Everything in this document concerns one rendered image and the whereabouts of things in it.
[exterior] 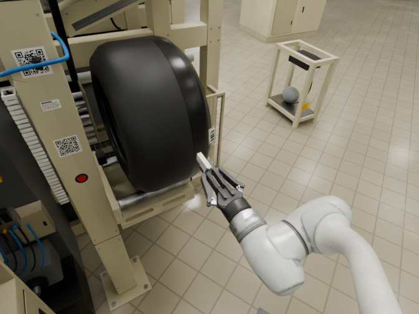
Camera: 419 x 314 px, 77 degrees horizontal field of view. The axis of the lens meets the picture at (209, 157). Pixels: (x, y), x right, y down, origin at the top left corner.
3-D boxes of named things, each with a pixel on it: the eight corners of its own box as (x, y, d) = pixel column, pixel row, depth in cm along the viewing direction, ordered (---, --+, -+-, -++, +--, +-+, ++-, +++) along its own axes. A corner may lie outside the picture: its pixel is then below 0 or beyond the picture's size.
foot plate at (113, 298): (110, 311, 162) (110, 310, 160) (100, 274, 178) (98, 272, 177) (152, 289, 173) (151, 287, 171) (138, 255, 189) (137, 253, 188)
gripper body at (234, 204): (257, 202, 70) (237, 177, 75) (230, 216, 67) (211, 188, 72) (250, 216, 76) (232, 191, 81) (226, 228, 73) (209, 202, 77)
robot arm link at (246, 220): (242, 234, 63) (229, 214, 66) (235, 248, 70) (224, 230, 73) (272, 218, 67) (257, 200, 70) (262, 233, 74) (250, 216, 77)
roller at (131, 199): (118, 211, 113) (118, 209, 109) (115, 202, 114) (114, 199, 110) (191, 182, 127) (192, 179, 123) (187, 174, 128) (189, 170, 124)
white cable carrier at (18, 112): (60, 205, 104) (0, 97, 72) (58, 196, 107) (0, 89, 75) (72, 200, 106) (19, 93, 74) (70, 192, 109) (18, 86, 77)
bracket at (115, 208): (117, 225, 110) (112, 210, 103) (94, 166, 135) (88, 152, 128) (125, 222, 111) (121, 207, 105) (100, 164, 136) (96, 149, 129)
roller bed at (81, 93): (60, 154, 133) (37, 103, 113) (56, 139, 142) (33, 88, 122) (101, 142, 141) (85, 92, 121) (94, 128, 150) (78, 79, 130)
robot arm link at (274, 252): (237, 250, 72) (275, 225, 75) (272, 306, 64) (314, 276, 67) (236, 238, 63) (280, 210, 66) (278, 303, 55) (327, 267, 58)
